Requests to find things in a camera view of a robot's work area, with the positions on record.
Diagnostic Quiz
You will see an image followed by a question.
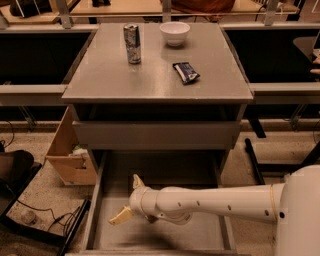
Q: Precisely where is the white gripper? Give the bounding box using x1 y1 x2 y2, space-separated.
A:
109 174 160 225

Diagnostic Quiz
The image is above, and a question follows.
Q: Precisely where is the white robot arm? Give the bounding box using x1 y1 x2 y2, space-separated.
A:
109 165 320 256

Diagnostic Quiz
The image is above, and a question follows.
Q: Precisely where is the open grey middle drawer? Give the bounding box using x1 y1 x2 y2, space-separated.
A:
66 151 247 256

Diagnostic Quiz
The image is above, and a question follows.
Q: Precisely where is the closed grey top drawer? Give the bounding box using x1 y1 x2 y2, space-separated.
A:
73 121 240 150

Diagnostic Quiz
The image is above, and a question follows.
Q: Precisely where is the grey drawer cabinet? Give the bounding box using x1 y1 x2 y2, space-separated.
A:
63 23 253 165

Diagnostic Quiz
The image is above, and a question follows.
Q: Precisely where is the silver blue energy drink can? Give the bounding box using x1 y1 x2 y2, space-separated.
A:
123 23 141 64

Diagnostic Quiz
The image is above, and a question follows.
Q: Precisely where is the cardboard box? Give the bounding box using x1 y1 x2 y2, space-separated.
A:
46 109 96 185

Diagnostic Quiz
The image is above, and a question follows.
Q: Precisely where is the blue chip bag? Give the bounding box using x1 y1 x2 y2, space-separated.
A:
172 62 200 84

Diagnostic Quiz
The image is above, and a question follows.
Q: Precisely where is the white bowl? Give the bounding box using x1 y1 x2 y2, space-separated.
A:
160 22 190 46

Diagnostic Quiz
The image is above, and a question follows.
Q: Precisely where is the black cable on floor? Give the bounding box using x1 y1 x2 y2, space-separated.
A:
16 199 83 236

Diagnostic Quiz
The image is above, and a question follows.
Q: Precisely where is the black tray frame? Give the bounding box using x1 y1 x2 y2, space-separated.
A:
0 163 91 256

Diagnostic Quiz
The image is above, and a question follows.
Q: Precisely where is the black table leg frame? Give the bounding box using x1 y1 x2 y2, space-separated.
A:
245 121 320 185

